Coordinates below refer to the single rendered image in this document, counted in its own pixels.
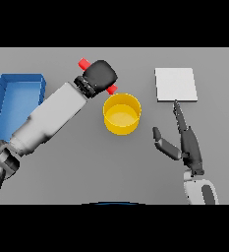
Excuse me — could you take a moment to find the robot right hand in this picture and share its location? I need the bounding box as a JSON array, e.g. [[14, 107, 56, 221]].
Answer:
[[151, 99, 205, 177]]

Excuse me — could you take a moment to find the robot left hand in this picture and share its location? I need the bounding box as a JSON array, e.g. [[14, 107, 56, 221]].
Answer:
[[73, 59, 119, 99]]

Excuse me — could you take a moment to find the red beaker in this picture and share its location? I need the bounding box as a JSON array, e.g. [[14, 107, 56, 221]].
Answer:
[[78, 57, 119, 95]]

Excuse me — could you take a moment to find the yellow bowl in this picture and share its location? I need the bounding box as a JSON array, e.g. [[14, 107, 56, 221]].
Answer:
[[102, 93, 143, 136]]

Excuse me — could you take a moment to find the pale square measuring scale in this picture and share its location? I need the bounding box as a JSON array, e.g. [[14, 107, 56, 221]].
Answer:
[[153, 67, 199, 103]]

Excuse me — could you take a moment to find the blue tray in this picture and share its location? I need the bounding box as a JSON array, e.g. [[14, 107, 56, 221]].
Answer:
[[0, 73, 47, 144]]

